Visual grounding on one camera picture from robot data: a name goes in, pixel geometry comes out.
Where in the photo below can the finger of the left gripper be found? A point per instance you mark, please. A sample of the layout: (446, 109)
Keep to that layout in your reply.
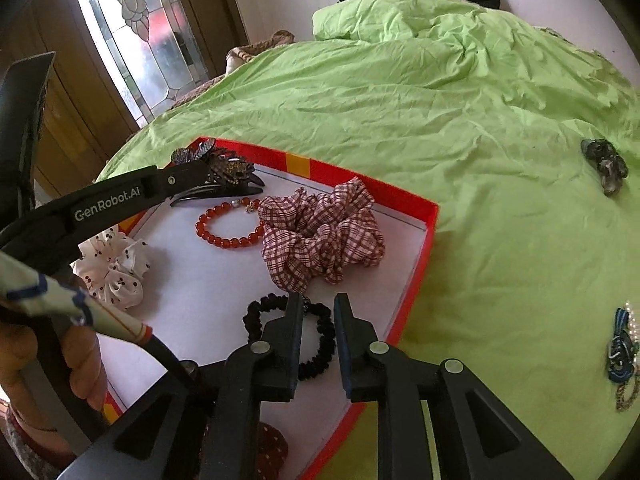
(179, 178)

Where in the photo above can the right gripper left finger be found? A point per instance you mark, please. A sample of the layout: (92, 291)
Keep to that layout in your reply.
(200, 422)

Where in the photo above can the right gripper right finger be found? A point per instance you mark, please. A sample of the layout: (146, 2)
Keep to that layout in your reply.
(434, 420)

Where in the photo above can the brown flower hair clip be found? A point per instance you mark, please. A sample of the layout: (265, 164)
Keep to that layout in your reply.
(229, 175)

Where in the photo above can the red polka dot scrunchie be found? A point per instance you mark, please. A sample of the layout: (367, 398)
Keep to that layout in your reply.
(270, 449)

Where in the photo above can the white cherry print scrunchie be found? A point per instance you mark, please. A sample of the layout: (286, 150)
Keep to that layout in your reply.
(113, 265)

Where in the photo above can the black scrunchie with charm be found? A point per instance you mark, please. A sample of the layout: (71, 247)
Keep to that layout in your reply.
(318, 339)

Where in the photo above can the red plaid scrunchie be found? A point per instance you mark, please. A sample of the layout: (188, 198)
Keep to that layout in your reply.
(319, 235)

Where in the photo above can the grey knit sleeve forearm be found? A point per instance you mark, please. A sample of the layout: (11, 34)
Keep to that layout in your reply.
(39, 461)

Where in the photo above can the person left hand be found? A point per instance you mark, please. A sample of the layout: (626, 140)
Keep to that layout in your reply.
(54, 377)

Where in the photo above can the red shallow tray box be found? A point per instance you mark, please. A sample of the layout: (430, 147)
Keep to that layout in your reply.
(196, 294)

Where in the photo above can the brown patterned blanket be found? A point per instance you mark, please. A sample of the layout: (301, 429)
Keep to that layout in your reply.
(237, 57)

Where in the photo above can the green bed sheet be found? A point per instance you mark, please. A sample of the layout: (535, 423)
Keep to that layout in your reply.
(482, 113)

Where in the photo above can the stained glass door window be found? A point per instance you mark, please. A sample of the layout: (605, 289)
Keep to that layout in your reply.
(149, 51)

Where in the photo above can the dark grey green scrunchie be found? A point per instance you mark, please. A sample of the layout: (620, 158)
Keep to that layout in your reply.
(606, 160)

